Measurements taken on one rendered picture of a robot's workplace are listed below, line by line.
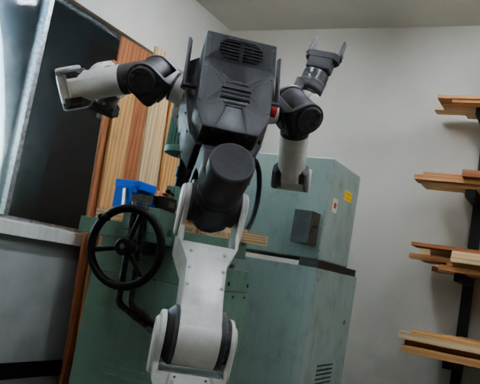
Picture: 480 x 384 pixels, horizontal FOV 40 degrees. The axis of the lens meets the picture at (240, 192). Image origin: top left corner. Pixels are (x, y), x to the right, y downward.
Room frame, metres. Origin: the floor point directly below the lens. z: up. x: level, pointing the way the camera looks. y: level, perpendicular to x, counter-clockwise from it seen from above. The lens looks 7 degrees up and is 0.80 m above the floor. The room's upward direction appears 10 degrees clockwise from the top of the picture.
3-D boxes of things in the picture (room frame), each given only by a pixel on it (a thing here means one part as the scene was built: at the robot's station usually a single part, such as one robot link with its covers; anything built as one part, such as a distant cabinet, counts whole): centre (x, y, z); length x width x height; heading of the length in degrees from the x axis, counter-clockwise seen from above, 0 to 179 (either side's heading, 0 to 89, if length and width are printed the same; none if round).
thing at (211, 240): (2.41, 0.27, 0.87); 0.61 x 0.30 x 0.06; 70
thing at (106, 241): (2.46, 0.25, 0.82); 0.40 x 0.21 x 0.04; 70
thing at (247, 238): (2.48, 0.16, 0.92); 0.60 x 0.02 x 0.04; 70
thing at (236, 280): (2.63, 0.19, 0.76); 0.57 x 0.45 x 0.09; 160
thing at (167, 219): (2.33, 0.30, 0.91); 0.15 x 0.14 x 0.09; 70
